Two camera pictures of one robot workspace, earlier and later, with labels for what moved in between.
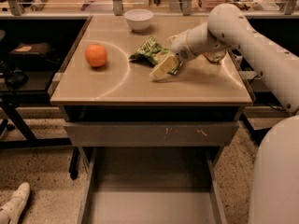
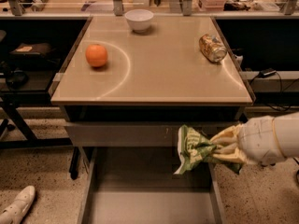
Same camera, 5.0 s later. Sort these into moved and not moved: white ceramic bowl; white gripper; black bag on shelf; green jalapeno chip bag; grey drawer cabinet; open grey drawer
Moved: green jalapeno chip bag; white gripper
Not moved: open grey drawer; black bag on shelf; grey drawer cabinet; white ceramic bowl
